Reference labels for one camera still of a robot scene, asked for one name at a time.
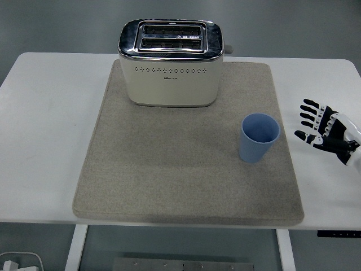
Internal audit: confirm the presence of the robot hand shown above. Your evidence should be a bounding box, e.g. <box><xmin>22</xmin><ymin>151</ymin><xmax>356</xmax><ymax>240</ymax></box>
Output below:
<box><xmin>294</xmin><ymin>98</ymin><xmax>361</xmax><ymax>167</ymax></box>

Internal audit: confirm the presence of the blue ribbed cup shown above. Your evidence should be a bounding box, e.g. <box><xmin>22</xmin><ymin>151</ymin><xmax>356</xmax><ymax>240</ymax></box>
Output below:
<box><xmin>238</xmin><ymin>112</ymin><xmax>280</xmax><ymax>164</ymax></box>

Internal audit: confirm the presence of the black table control panel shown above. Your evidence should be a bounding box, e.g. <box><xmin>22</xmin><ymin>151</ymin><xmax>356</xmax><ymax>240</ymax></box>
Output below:
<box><xmin>317</xmin><ymin>230</ymin><xmax>361</xmax><ymax>238</ymax></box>

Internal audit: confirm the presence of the white table leg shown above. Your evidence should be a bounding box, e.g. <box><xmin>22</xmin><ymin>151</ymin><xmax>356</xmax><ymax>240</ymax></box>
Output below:
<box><xmin>64</xmin><ymin>225</ymin><xmax>89</xmax><ymax>271</ymax></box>
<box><xmin>275</xmin><ymin>229</ymin><xmax>296</xmax><ymax>271</ymax></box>

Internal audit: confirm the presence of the beige fabric mat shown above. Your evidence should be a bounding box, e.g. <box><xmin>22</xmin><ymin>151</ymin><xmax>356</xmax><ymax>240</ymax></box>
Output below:
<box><xmin>72</xmin><ymin>60</ymin><xmax>305</xmax><ymax>226</ymax></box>

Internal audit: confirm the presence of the cream and chrome toaster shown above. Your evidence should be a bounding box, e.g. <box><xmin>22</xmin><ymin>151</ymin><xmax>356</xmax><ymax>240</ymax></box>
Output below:
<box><xmin>117</xmin><ymin>19</ymin><xmax>235</xmax><ymax>108</ymax></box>

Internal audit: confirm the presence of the grey metal plate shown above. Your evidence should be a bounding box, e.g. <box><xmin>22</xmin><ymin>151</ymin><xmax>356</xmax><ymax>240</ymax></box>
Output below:
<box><xmin>112</xmin><ymin>257</ymin><xmax>254</xmax><ymax>271</ymax></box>

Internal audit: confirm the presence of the white plastic bin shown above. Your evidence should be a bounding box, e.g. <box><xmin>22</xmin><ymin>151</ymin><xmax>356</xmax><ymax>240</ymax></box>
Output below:
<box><xmin>0</xmin><ymin>251</ymin><xmax>45</xmax><ymax>271</ymax></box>

